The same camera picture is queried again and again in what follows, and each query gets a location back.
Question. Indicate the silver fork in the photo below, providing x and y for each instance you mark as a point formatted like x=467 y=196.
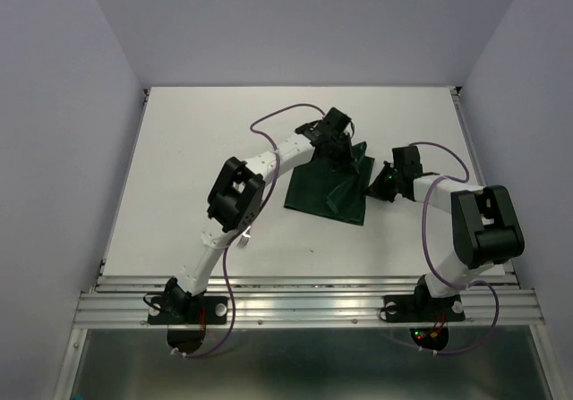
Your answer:
x=243 y=241

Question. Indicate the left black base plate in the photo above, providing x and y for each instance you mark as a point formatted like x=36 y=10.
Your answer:
x=210 y=310

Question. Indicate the dark green cloth napkin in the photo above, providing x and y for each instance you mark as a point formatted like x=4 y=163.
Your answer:
x=318 y=189

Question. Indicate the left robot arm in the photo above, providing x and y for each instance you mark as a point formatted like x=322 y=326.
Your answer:
x=243 y=188

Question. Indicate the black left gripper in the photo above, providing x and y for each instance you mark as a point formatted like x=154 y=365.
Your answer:
x=348 y=158

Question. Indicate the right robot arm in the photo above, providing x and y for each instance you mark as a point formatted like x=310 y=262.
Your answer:
x=485 y=233

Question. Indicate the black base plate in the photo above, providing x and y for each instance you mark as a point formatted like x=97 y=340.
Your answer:
x=406 y=308
x=210 y=310

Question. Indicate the aluminium frame rail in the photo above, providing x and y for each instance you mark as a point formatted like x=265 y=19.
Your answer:
x=303 y=300

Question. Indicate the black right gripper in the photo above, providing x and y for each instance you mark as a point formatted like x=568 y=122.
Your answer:
x=376 y=189

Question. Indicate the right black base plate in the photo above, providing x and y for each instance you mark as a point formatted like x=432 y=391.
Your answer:
x=406 y=308

